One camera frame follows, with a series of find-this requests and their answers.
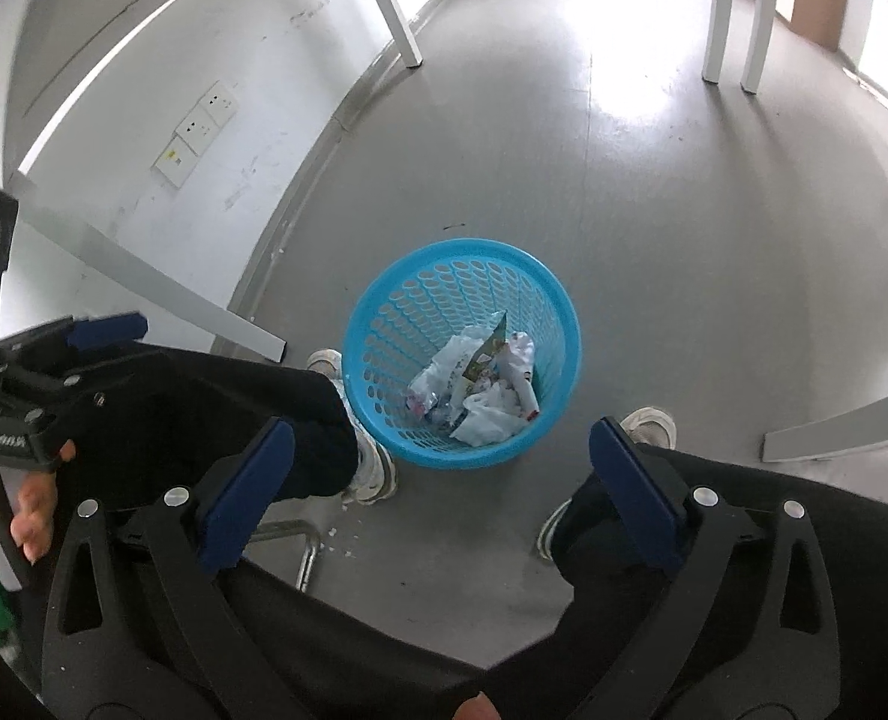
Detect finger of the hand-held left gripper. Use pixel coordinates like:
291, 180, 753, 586
31, 371, 152, 466
0, 313, 149, 385

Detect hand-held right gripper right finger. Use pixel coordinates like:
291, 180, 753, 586
589, 416, 842, 720

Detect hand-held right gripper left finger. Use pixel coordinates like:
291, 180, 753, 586
39, 416, 317, 720

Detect white red-print plastic bag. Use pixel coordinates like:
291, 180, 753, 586
448, 330, 542, 445

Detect clear printed plastic wrapper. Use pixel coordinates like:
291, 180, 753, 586
465, 310, 509, 385

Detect blue plastic mesh basket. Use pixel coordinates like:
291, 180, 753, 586
341, 238, 584, 470

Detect translucent white plastic bag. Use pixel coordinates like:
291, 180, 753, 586
405, 326, 490, 428

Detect person's left hand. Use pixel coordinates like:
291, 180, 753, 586
0, 439, 77, 565

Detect person's right hand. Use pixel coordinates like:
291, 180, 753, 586
455, 692, 501, 720

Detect person's right white shoe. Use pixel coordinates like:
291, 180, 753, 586
538, 406, 677, 562

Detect person's white shoe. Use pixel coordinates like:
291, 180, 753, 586
307, 349, 398, 505
538, 406, 677, 562

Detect person's left white shoe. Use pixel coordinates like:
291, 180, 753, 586
307, 349, 398, 505

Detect person's right leg black trousers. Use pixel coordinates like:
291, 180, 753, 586
481, 441, 888, 720

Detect metal chair frame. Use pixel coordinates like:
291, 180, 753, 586
249, 521, 321, 592

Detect white wall socket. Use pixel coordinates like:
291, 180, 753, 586
200, 81, 239, 125
174, 109, 218, 155
155, 136, 201, 188

